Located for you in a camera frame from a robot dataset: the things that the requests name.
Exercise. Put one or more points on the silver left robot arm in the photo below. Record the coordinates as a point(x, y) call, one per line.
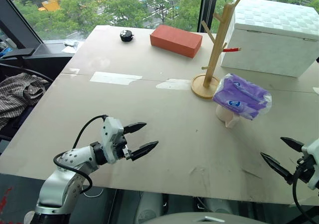
point(74, 156)

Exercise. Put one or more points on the large white tape patch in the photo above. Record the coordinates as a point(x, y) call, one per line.
point(112, 78)

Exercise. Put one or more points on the grey rounded robot body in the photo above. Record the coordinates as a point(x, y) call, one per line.
point(199, 219)

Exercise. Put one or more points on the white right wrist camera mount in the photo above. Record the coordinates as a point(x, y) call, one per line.
point(311, 151)

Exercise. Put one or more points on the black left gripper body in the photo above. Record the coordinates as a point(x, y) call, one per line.
point(122, 149)

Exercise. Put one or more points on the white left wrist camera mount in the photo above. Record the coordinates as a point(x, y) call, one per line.
point(109, 134)

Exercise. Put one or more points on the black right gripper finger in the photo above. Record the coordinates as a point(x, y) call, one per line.
point(294, 144)
point(276, 165)

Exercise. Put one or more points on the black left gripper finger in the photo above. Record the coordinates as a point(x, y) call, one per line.
point(145, 149)
point(135, 127)

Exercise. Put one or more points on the red tape marker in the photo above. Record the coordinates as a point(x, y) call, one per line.
point(232, 49)

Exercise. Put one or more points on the red brick block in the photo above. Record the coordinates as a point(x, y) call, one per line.
point(174, 41)

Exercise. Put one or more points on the black office chair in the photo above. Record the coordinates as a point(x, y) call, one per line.
point(17, 53)

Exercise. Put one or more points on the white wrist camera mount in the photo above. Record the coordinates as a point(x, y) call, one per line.
point(311, 151)
point(109, 134)

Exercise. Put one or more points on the wooden mug tree stand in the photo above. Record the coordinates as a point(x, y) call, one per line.
point(219, 39)

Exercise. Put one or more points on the white cup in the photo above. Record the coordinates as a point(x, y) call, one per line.
point(225, 115)

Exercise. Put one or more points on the white woven storage box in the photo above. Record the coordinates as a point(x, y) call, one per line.
point(271, 39)

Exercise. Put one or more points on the white crumpled paper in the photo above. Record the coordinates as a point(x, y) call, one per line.
point(71, 44)

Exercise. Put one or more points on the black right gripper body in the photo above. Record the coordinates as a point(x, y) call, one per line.
point(306, 170)

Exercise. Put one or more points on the black window frame post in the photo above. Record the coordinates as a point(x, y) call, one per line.
point(208, 2)

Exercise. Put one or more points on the purple tissue pack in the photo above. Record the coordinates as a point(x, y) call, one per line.
point(240, 97)

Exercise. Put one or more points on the small black round device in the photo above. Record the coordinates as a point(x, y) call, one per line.
point(126, 35)

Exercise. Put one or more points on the plaid cloth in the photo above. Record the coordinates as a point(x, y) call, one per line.
point(17, 92)

